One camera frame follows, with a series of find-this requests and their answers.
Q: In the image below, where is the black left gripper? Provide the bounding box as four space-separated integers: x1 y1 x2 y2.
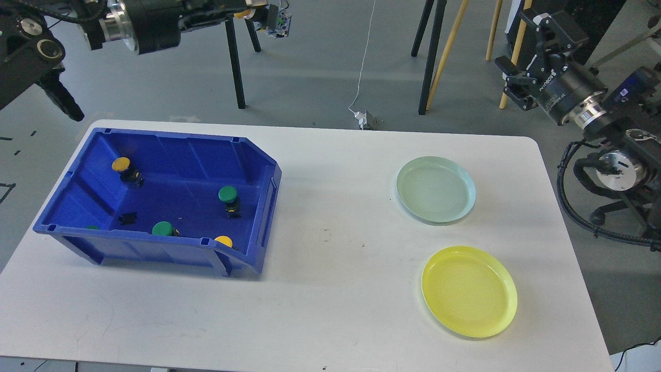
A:
122 1 258 55

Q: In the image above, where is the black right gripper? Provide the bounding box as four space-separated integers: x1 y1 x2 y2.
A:
494 8 607 127

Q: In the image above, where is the green button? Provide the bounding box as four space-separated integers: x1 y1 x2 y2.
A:
217 184 241 218
151 221 180 236

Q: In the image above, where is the yellow button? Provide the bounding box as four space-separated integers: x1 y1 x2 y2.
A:
234 4 291 38
111 157 144 188

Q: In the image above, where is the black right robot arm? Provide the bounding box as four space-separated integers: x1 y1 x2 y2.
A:
494 8 660 252

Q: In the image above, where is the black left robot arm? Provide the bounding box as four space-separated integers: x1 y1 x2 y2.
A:
2 1 272 121

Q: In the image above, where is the light green plate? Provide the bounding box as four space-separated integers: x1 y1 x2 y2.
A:
395 156 477 225

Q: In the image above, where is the green button front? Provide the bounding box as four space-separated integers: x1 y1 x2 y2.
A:
151 221 180 236

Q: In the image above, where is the yellow button front edge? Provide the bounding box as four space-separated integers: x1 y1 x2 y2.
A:
214 235 238 251

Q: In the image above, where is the yellow plate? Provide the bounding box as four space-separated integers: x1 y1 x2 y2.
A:
420 245 518 338

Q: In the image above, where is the black computer tower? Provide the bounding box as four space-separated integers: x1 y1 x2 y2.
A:
505 1 626 70

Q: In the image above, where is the wooden pole middle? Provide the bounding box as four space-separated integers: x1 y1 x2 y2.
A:
485 0 503 61

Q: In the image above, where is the wooden pole left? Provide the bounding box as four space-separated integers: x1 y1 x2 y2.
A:
427 0 469 109

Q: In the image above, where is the black tripod leg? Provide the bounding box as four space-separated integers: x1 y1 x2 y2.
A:
411 0 447 115

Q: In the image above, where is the blue plastic storage bin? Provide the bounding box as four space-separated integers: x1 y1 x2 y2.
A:
33 129 282 277

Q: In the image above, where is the white power adapter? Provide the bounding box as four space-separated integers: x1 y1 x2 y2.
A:
354 111 378 130

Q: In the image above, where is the small black part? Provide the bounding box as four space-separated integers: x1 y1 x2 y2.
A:
118 212 137 226

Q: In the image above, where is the white cable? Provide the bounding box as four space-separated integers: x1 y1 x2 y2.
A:
348 0 376 115

